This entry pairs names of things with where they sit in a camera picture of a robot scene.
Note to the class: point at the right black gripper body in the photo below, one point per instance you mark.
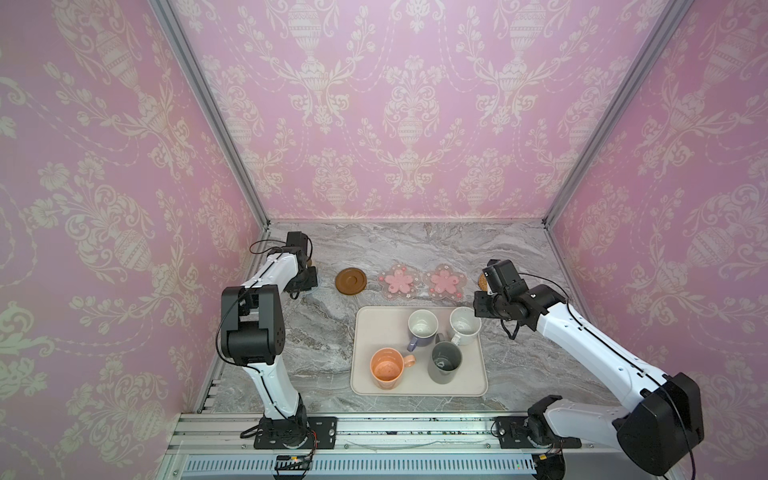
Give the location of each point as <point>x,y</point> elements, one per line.
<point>485,303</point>

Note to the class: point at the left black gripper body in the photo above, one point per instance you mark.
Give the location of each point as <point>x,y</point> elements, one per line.
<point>304,281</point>

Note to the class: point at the brown wooden round coaster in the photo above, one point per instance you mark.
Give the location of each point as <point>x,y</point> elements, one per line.
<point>350,281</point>

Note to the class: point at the pink flower coaster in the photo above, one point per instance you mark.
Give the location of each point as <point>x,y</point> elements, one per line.
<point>399,282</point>
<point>445,283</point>

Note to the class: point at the orange pink mug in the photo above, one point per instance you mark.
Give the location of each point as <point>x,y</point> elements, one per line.
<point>387,367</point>

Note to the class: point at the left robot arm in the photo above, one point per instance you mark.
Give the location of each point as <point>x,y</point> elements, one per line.
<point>252,336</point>

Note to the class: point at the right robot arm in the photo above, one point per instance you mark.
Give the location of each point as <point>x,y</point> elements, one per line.
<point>659,418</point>

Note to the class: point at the lavender white mug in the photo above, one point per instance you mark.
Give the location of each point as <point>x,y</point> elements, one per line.
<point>423,326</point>

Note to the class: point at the grey mug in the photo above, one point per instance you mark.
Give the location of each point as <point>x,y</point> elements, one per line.
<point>445,360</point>

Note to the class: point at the beige serving tray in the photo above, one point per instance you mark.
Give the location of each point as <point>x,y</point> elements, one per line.
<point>378,327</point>

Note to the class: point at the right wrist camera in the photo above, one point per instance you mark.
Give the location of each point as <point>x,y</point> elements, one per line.
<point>502,278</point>

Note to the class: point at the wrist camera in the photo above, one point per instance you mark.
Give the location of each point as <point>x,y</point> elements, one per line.
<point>502,278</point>
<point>300,244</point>

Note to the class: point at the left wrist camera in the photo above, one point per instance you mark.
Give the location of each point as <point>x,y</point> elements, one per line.
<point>300,244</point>

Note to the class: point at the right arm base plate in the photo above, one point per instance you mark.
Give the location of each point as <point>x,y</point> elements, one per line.
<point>521,432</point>

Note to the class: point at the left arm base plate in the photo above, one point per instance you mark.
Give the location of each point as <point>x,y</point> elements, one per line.
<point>321,433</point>

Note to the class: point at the left aluminium corner post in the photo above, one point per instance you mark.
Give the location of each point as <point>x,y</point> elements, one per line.
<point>194,74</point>

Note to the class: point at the aluminium corner post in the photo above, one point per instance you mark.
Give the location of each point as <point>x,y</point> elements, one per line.
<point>194,74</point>
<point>661,33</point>

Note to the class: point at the right aluminium corner post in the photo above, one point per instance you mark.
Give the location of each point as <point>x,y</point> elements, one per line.
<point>661,33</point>

